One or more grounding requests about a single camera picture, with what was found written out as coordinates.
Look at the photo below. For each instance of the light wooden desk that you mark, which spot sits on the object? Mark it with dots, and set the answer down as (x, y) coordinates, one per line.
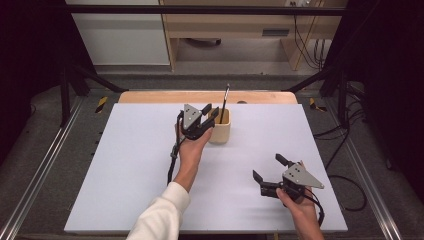
(233, 23)

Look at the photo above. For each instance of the black curtain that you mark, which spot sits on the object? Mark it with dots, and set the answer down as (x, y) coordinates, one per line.
(30, 50)
(393, 83)

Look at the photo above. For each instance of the person's right hand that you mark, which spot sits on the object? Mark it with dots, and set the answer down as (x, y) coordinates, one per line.
(301, 210)

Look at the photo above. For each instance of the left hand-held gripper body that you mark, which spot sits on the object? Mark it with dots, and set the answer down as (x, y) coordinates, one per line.
(191, 118)

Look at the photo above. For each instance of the black pen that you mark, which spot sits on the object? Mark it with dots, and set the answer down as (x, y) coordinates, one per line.
(225, 100)

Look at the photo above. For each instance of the black metal stand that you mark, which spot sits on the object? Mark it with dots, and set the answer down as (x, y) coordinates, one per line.
(341, 100)
(65, 100)

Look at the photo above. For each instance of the black horizontal frame bar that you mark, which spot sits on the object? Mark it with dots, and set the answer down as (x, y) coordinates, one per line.
(200, 10)

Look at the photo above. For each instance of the white power strip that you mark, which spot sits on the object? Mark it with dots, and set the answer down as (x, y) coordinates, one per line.
(300, 2)

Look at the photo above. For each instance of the wooden table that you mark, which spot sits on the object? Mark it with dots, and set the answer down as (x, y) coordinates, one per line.
(166, 97)

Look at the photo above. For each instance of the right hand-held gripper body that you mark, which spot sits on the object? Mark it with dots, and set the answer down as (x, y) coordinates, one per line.
(295, 181)

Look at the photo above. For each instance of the white cabinet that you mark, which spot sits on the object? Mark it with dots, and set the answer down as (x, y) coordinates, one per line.
(123, 40)

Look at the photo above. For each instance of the aluminium floor rail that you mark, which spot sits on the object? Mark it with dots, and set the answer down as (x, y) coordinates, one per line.
(370, 186)
(40, 166)

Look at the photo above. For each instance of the yellow black striped tape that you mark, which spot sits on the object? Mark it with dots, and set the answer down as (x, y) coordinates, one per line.
(101, 104)
(313, 104)

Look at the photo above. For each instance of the beige square holder cup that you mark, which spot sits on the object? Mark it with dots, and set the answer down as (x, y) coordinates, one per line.
(221, 135)

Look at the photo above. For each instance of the person's left hand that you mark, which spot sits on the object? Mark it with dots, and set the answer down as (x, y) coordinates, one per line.
(191, 150)

